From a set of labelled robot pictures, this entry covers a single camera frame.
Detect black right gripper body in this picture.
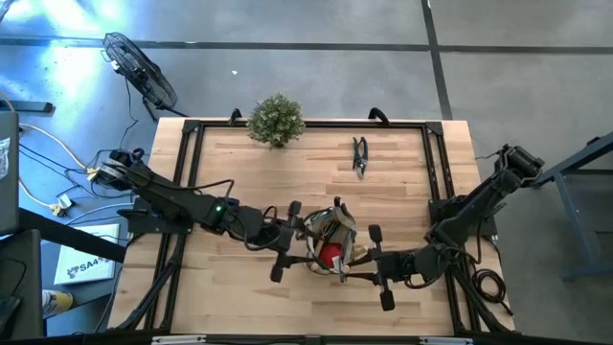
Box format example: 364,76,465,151
367,223,419,312

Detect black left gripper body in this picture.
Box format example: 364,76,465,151
261,199,304,284

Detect beige green-trimmed gardening bag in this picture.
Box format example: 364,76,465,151
300,195,370,285

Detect red fabric glove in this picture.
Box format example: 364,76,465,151
318,242,344,269

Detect black pruning shears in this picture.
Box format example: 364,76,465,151
352,136,370,181

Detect artificial plant in black pot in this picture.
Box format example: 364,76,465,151
246,93,307,149

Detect white printed box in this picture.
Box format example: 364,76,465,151
53,222,121,287

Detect blue-grey metal stand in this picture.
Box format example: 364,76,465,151
527,130,613,282

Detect black slanted beam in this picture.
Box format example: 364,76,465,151
17,207,128,264

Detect black floor fan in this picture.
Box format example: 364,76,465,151
101,31,189,121

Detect yellow white bottle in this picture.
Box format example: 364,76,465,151
40,288,75,318

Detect black floor bar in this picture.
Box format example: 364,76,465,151
0,99,55,115

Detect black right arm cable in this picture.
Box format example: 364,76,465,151
404,273,435,290

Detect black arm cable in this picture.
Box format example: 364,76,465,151
191,178,279,251
404,273,435,290

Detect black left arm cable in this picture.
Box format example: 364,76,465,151
191,178,279,251

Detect coiled black cable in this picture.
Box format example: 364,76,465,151
470,257,514,317

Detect silver edge bracket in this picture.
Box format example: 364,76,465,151
150,334,208,345
419,336,474,345

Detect black aluminium table frame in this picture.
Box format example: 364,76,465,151
108,118,517,336

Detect yellow power cable with plug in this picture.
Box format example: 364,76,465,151
17,122,102,182

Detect black floor cable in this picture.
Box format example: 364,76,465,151
18,79,159,202

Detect cream cable with plug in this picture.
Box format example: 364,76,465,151
18,179,74,218

